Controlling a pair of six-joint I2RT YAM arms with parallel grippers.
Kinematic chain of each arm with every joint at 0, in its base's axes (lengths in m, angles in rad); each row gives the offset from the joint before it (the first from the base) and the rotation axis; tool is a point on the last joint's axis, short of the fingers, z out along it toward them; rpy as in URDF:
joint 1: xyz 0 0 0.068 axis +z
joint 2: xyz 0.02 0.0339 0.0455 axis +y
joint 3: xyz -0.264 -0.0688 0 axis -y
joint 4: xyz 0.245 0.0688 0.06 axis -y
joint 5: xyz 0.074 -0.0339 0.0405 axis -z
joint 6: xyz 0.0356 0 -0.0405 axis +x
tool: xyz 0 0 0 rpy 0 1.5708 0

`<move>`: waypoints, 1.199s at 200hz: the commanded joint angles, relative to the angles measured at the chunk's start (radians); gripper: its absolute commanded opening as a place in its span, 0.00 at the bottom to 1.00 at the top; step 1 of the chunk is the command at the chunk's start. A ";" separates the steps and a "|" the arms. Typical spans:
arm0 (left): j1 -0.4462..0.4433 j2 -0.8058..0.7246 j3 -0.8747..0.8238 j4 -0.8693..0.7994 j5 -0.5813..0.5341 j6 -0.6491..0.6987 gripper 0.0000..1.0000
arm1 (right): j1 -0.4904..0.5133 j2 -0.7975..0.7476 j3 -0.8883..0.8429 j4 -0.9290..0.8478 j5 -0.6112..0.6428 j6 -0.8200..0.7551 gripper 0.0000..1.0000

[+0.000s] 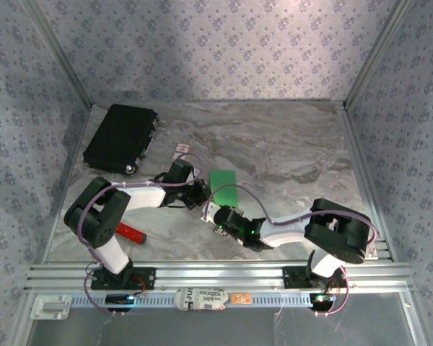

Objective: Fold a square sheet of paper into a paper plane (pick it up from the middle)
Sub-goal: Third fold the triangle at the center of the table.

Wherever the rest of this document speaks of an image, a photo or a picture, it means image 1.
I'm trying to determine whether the green paper sheet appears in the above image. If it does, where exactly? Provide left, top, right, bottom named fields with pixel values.
left=209, top=169, right=241, bottom=209

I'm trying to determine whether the small red white card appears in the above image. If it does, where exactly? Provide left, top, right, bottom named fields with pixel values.
left=172, top=143, right=190, bottom=162

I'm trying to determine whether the black rectangular case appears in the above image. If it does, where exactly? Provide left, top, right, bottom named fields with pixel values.
left=82, top=103, right=160, bottom=176

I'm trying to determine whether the white printed label roll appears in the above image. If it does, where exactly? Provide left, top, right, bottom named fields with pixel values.
left=175, top=287, right=229, bottom=311

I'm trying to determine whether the red cylinder with silver end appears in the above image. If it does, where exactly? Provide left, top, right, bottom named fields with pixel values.
left=115, top=222, right=147, bottom=246

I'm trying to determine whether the left controller board with LED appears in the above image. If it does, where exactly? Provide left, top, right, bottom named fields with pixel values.
left=105, top=293, right=136, bottom=306

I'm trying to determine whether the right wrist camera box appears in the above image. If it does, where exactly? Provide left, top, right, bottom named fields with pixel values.
left=201, top=201, right=221, bottom=223

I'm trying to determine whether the aluminium mounting rail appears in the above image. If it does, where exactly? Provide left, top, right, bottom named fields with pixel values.
left=24, top=262, right=414, bottom=291

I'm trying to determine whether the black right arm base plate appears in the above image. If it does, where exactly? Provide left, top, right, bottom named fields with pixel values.
left=281, top=265, right=349, bottom=289

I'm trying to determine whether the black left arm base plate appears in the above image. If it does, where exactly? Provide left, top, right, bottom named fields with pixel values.
left=90, top=267, right=156, bottom=291

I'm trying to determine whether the grey slotted cable duct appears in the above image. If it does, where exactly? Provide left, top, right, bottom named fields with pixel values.
left=70, top=292, right=313, bottom=309

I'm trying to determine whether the aluminium side rail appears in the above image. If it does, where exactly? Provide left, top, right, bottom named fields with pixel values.
left=337, top=106, right=396, bottom=262
left=42, top=104, right=95, bottom=262

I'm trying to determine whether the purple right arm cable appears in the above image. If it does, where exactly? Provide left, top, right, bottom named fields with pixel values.
left=204, top=183, right=379, bottom=318

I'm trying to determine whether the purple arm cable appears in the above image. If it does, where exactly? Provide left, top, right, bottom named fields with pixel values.
left=75, top=153, right=210, bottom=318
left=204, top=183, right=379, bottom=318

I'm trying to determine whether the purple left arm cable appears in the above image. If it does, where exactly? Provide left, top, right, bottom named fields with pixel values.
left=75, top=153, right=210, bottom=318

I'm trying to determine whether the aluminium frame post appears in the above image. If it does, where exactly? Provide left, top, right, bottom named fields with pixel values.
left=23, top=0, right=94, bottom=107
left=344, top=0, right=415, bottom=107

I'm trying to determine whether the white plastic bracket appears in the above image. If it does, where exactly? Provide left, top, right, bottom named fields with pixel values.
left=30, top=295, right=72, bottom=321

